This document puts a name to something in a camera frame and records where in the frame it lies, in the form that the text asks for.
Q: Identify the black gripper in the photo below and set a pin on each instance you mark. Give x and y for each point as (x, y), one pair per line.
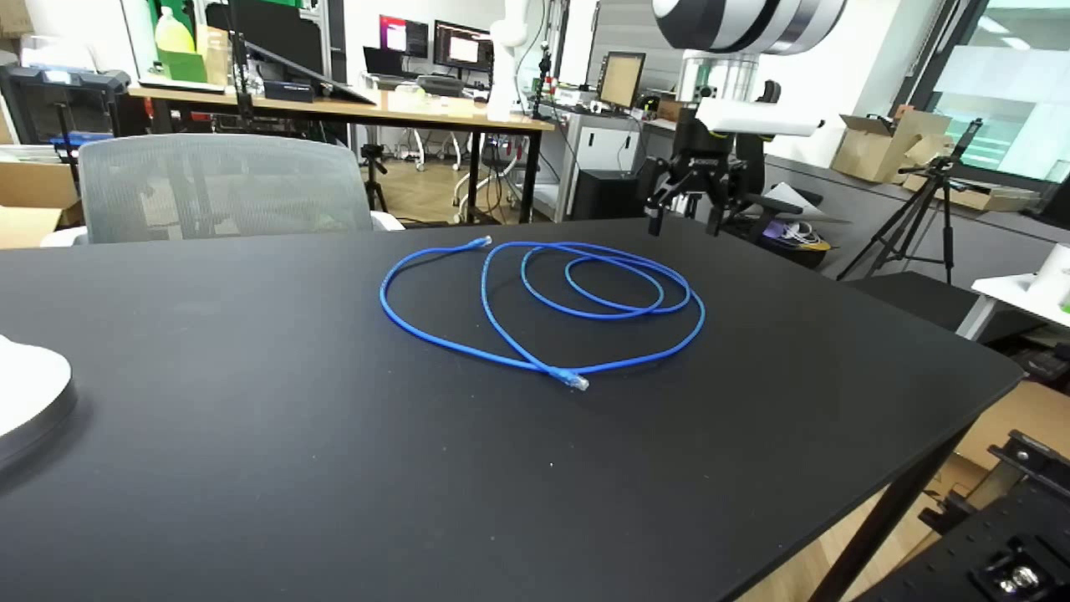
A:
(700, 171)

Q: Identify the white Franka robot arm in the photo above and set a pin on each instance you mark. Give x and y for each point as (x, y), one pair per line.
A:
(748, 22)

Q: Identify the white metal cabinet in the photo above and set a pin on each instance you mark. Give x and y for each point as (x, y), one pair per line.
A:
(605, 148)

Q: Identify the black box with colourful print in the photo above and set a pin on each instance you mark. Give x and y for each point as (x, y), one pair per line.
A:
(792, 235)

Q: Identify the large open cardboard box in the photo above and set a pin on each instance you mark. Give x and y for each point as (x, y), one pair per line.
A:
(880, 148)

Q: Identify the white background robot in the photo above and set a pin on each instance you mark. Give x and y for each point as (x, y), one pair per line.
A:
(508, 54)

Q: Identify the large black tripod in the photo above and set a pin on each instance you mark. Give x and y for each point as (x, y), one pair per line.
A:
(935, 189)

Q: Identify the low flat cardboard box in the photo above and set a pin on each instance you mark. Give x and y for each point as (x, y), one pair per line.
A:
(968, 196)

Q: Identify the monitor with white window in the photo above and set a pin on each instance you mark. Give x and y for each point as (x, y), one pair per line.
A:
(462, 49)

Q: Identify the small black tripod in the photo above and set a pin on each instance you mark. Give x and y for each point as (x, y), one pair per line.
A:
(372, 171)

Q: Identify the monitor with pink screen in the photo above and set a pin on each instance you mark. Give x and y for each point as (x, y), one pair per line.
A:
(402, 33)

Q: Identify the white side table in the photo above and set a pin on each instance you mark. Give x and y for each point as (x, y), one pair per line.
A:
(1025, 296)

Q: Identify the black table leg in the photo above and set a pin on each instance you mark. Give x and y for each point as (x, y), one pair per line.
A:
(880, 527)

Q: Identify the long wooden desk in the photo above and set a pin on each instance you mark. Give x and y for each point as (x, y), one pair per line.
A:
(336, 108)

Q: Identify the black boom stand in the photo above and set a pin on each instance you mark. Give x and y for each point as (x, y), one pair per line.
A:
(278, 29)

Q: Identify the grey mesh office chair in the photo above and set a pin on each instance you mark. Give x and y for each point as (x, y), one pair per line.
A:
(222, 184)

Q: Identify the black equipment case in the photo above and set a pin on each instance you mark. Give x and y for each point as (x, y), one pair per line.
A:
(53, 96)

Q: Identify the brown cardboard box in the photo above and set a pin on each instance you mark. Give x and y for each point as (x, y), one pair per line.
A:
(33, 200)

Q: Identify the white plate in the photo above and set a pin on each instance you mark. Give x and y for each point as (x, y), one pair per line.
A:
(28, 386)

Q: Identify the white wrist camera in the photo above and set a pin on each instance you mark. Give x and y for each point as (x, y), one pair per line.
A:
(757, 118)

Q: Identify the wooden picture frame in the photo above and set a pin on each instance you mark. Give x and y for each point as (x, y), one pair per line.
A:
(618, 82)

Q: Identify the black metal equipment frame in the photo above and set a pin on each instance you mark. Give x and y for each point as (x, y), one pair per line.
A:
(989, 538)

